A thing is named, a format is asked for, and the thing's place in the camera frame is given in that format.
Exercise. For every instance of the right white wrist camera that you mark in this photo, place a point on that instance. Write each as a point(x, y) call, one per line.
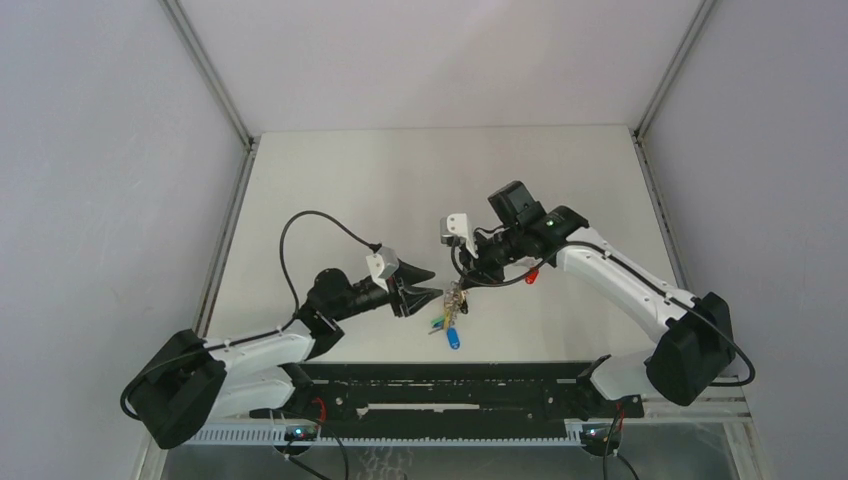
point(457, 231)

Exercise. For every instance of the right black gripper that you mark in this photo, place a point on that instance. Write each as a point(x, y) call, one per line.
point(477, 269)

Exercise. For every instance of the right aluminium frame post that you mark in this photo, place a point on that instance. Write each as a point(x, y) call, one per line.
point(693, 32)

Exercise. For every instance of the aluminium frame post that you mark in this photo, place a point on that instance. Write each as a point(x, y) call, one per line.
point(693, 32)
point(192, 43)

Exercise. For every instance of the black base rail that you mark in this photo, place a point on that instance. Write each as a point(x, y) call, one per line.
point(450, 401)

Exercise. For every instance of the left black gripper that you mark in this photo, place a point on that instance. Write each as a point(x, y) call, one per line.
point(411, 298)

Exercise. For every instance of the left aluminium frame post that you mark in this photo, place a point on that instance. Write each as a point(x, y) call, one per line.
point(192, 43)

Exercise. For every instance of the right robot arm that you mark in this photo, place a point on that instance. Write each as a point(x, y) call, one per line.
point(694, 346)

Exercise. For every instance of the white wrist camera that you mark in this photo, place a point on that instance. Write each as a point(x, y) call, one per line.
point(382, 265)
point(457, 231)

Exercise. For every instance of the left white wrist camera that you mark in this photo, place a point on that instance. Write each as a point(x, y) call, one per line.
point(382, 265)

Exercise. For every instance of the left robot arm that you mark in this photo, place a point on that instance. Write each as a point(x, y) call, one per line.
point(191, 380)

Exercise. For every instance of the red tagged key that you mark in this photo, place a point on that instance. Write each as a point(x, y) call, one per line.
point(531, 276)

